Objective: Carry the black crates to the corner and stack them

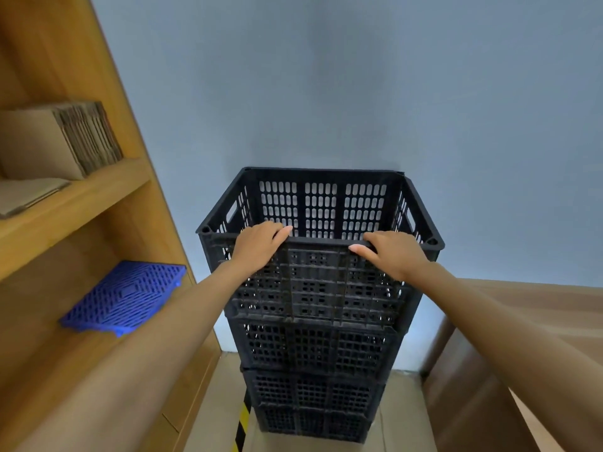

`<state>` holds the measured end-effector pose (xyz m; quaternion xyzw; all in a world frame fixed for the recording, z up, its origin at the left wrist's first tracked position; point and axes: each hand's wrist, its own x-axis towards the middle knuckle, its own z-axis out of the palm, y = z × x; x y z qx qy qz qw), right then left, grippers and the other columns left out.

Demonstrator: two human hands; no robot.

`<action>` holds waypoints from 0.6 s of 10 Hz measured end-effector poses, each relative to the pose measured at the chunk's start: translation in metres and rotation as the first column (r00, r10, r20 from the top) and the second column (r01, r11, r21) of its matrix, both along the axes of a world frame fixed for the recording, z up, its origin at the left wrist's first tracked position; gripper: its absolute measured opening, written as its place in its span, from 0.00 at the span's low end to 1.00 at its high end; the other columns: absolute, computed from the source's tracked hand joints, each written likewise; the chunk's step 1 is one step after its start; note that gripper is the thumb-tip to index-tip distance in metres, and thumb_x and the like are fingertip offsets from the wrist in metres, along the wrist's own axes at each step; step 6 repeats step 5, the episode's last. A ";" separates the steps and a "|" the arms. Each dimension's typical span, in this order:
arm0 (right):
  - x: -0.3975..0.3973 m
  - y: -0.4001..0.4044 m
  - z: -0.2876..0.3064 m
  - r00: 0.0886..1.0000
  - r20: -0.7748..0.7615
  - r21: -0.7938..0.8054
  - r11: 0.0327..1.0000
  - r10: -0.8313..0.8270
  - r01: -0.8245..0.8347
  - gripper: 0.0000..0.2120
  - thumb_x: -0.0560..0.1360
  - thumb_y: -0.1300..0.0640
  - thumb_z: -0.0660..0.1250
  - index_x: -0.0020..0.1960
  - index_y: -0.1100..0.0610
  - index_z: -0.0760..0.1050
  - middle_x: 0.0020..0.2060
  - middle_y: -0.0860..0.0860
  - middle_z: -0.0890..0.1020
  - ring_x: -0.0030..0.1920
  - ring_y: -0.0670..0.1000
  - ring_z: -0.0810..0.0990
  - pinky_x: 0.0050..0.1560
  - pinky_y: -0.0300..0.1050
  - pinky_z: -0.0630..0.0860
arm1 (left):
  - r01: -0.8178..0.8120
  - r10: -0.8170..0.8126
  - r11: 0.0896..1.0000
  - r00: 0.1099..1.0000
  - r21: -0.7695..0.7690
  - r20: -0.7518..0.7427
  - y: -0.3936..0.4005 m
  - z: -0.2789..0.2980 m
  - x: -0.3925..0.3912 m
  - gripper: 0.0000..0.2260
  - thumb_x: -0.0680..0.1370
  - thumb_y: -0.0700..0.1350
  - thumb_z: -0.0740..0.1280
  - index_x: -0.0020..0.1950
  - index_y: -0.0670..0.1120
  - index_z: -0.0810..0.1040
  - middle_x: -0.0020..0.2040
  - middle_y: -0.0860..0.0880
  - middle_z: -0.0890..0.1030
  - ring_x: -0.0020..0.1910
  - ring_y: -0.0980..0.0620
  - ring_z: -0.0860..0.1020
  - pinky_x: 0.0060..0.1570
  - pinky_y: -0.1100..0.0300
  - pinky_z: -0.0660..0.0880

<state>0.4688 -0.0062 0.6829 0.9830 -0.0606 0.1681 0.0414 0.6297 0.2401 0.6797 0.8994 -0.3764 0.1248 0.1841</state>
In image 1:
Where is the person's left forearm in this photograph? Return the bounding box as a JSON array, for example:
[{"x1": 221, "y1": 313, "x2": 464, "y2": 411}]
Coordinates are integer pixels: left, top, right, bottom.
[{"x1": 14, "y1": 261, "x2": 251, "y2": 452}]

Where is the stack of flattened cardboard boxes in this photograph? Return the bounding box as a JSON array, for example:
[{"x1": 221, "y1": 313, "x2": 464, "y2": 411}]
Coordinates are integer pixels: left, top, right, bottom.
[{"x1": 0, "y1": 100, "x2": 125, "y2": 181}]

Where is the wooden wall cabinet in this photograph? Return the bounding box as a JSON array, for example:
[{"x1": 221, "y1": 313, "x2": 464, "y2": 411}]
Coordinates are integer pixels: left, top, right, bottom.
[{"x1": 0, "y1": 0, "x2": 223, "y2": 452}]

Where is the person's left hand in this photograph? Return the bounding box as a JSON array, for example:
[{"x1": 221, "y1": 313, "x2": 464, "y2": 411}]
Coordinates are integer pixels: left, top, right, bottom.
[{"x1": 231, "y1": 220, "x2": 294, "y2": 278}]

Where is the black plastic crate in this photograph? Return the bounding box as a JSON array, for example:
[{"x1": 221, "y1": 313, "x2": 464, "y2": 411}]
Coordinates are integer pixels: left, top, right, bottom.
[
  {"x1": 227, "y1": 315, "x2": 407, "y2": 378},
  {"x1": 197, "y1": 166, "x2": 446, "y2": 329},
  {"x1": 240, "y1": 364, "x2": 388, "y2": 416},
  {"x1": 252, "y1": 402, "x2": 374, "y2": 444}
]

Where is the flat brown cardboard sheet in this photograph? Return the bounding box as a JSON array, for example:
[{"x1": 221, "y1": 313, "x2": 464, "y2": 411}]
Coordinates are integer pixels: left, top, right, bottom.
[{"x1": 0, "y1": 177, "x2": 72, "y2": 220}]

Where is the blue plastic grid mat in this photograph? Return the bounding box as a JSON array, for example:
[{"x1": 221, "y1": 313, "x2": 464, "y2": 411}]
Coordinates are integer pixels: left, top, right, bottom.
[{"x1": 58, "y1": 260, "x2": 188, "y2": 338}]

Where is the person's right forearm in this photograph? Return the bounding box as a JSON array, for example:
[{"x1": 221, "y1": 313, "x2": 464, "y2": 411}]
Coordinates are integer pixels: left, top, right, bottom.
[{"x1": 413, "y1": 261, "x2": 603, "y2": 452}]

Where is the light wooden office desk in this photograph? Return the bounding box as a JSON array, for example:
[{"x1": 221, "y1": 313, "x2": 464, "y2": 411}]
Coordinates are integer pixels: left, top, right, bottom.
[{"x1": 420, "y1": 277, "x2": 603, "y2": 452}]

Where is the person's right hand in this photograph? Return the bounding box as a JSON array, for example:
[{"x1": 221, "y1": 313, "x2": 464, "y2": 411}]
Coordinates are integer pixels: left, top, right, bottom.
[{"x1": 348, "y1": 230, "x2": 432, "y2": 283}]

